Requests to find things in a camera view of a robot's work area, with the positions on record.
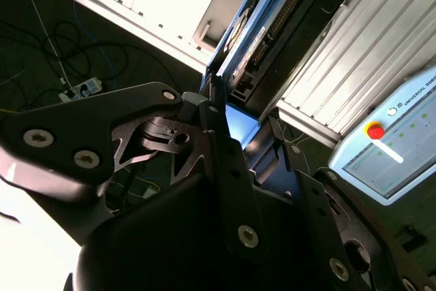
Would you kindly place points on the hard disk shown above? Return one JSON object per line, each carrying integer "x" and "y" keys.
{"x": 299, "y": 32}

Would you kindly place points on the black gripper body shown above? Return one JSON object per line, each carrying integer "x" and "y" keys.
{"x": 163, "y": 243}

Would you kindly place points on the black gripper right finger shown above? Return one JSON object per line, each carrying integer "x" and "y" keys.
{"x": 308, "y": 202}

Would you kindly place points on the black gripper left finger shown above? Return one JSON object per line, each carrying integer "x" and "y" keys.
{"x": 61, "y": 124}

